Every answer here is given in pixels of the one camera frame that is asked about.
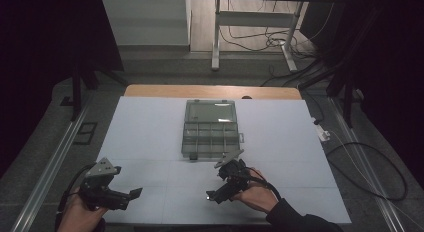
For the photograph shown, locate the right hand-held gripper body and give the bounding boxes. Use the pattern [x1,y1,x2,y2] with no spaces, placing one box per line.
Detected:
[213,149,252,201]

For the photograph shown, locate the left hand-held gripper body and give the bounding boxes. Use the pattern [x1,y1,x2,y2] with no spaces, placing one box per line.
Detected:
[77,157,133,212]

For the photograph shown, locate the clear grey compartment storage box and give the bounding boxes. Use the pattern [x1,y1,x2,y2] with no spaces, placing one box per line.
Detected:
[180,99,245,161]

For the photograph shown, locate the person's right hand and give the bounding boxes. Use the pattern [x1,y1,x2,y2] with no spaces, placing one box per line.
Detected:
[231,167,280,214]

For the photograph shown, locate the person's left hand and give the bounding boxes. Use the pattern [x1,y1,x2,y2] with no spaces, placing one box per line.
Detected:
[57,187,110,232]

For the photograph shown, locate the black floor socket plate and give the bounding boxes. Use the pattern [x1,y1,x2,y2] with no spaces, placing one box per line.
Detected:
[73,121,99,146]

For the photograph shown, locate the white table cover board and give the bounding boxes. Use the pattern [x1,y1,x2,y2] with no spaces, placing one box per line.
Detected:
[95,96,352,226]

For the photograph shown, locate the wooden table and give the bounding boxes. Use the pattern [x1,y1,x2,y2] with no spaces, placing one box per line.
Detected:
[123,84,303,101]

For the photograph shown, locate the black metal stand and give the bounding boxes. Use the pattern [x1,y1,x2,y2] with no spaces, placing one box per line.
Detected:
[59,55,130,122]
[297,55,365,129]

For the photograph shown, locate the white cabinet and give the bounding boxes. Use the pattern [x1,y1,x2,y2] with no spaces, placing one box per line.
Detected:
[101,0,193,47]

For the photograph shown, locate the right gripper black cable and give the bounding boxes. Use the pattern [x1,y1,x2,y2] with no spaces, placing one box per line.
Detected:
[244,166,283,202]

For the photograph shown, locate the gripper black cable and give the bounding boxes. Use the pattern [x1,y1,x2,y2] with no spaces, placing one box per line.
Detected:
[57,163,98,223]
[244,166,283,202]

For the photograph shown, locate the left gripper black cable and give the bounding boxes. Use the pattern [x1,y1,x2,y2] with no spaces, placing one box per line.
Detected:
[57,163,98,223]

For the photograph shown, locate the metal floor rail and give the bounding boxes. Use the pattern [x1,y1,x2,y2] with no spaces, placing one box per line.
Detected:
[328,96,407,232]
[9,100,93,232]

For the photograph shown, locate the thin white floor cable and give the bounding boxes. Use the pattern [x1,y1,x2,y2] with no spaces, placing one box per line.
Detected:
[328,130,424,232]

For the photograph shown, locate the tangled black cables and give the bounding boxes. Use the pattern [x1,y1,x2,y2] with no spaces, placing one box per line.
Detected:
[219,0,322,60]

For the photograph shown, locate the white desk frame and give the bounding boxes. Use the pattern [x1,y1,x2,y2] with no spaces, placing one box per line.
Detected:
[211,0,306,73]

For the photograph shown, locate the black looped floor cable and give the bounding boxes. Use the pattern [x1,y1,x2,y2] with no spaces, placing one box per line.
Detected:
[324,141,409,202]

